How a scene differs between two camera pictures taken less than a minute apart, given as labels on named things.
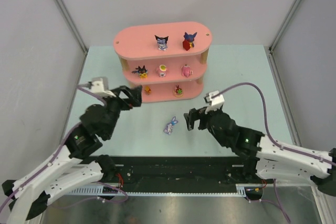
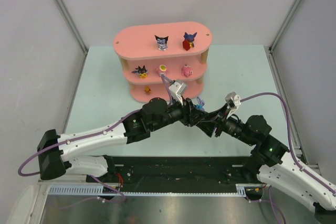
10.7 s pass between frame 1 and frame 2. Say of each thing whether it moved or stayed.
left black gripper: moved
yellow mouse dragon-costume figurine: stayed
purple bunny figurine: moved
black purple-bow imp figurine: stayed
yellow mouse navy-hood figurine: stayed
